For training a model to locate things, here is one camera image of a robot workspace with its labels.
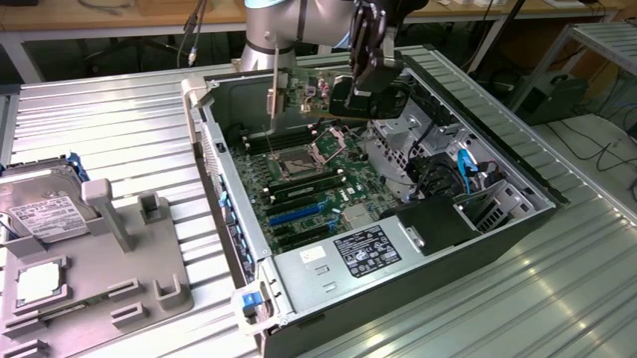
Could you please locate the black box under shelf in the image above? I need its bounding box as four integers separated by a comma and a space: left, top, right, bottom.
527, 73, 589, 126

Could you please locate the grey plastic parts rack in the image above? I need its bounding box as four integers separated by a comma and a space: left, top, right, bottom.
0, 178, 195, 358

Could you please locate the black cable on white table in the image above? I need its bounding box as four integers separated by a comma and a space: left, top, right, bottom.
545, 122, 637, 169

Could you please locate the black power wire bundle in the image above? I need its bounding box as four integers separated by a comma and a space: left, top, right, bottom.
405, 154, 469, 199

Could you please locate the metal slat shelf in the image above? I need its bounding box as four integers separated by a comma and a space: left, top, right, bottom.
537, 20, 637, 113

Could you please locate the CPU socket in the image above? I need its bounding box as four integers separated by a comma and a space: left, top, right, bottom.
277, 146, 334, 179

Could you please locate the silver chipset heatsink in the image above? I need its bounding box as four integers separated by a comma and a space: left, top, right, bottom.
342, 204, 373, 229

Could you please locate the silver disk bay bracket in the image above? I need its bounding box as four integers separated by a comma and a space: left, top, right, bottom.
456, 181, 537, 233

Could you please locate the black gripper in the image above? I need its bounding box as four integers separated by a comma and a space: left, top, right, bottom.
348, 0, 431, 94

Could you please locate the blue data wire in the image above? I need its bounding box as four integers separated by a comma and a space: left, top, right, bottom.
456, 147, 476, 195

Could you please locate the hard disk with blue caddy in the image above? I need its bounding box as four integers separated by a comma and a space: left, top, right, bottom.
0, 152, 101, 244

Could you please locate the long black expansion slot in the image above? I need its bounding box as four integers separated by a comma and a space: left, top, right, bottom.
265, 201, 322, 218
278, 233, 334, 252
276, 223, 330, 243

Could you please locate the wooden desk with white legs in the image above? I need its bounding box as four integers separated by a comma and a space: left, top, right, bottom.
0, 0, 624, 84

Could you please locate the black plastic shroud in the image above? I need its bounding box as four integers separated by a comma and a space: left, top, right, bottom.
381, 195, 484, 257

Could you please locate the silver power supply unit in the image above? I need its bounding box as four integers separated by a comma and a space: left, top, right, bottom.
272, 216, 425, 315

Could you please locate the metal socket cover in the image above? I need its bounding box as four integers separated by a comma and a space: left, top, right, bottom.
308, 126, 358, 166

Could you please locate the graphics card with black fan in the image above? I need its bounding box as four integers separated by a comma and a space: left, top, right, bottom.
268, 46, 413, 132

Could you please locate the black RAM slot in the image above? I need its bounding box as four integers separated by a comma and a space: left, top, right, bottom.
266, 174, 342, 197
249, 139, 320, 156
260, 168, 337, 189
262, 171, 340, 193
244, 126, 312, 142
248, 135, 317, 151
245, 131, 314, 147

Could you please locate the blue expansion slot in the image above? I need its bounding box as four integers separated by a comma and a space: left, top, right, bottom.
269, 208, 326, 226

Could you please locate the open black silver PC case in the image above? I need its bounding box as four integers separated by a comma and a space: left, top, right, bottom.
181, 44, 572, 358

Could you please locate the installed dark RAM stick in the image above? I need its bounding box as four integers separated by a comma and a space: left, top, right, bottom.
272, 177, 346, 203

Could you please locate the silver perforated drive cage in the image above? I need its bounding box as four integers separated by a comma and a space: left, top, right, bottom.
370, 113, 440, 176

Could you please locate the green motherboard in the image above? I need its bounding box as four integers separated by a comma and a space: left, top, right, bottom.
232, 125, 390, 255

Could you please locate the green RAM stick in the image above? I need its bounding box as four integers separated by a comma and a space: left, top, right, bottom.
39, 295, 109, 321

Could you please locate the hanging black cable with plug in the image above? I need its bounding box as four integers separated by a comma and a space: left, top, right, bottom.
177, 0, 210, 69

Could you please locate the silver CPU chip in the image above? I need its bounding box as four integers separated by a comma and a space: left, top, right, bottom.
14, 263, 65, 304

